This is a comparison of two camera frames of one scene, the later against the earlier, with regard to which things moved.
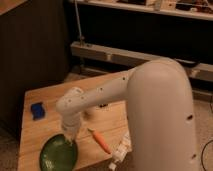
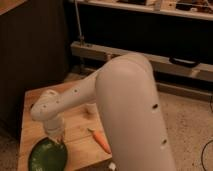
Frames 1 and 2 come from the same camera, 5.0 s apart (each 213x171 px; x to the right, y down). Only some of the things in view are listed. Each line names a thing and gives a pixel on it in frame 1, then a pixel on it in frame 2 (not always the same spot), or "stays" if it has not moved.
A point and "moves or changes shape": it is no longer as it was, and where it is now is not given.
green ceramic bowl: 58,154 moves or changes shape
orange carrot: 100,140 stays
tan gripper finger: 70,139 -> 60,139
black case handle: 187,63 stays
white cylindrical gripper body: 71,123 -> 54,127
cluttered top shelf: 199,9 stays
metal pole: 82,38 stays
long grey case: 131,58 stays
